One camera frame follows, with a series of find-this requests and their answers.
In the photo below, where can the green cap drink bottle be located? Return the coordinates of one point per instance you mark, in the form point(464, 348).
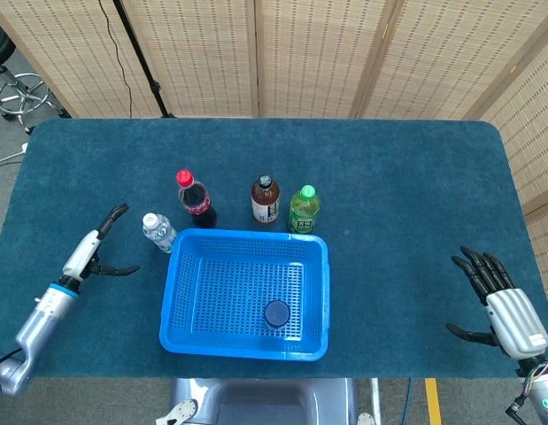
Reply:
point(303, 212)

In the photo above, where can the teal table mat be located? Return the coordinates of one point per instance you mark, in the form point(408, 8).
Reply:
point(123, 155)

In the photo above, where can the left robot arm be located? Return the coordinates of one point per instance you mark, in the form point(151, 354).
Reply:
point(39, 319)

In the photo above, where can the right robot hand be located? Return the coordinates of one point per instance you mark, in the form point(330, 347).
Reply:
point(517, 319)

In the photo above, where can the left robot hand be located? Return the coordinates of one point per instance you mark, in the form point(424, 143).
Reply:
point(81, 254)

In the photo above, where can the blue plastic basket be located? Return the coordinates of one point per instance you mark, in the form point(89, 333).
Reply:
point(238, 283)

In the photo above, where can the clear water bottle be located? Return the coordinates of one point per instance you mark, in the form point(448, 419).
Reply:
point(158, 232)

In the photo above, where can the yellow floor tape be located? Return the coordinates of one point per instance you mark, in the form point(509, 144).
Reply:
point(433, 398)

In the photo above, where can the grey robot torso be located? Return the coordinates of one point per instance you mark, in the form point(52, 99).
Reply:
point(264, 403)

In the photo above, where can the bamboo folding screen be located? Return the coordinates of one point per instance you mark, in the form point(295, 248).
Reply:
point(318, 53)

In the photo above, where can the white bottle blue cap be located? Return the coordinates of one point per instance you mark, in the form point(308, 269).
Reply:
point(276, 313)

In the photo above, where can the black stool chrome base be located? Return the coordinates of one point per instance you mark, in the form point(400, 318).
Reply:
point(21, 95)

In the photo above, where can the red cap cola bottle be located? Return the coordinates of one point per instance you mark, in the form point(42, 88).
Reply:
point(196, 203)

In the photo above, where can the white table leg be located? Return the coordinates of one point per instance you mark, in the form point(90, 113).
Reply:
point(375, 398)

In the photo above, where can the black tripod stand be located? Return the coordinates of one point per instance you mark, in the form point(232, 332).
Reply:
point(141, 62)

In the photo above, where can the black cap tea bottle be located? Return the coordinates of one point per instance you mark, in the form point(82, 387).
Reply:
point(264, 203)

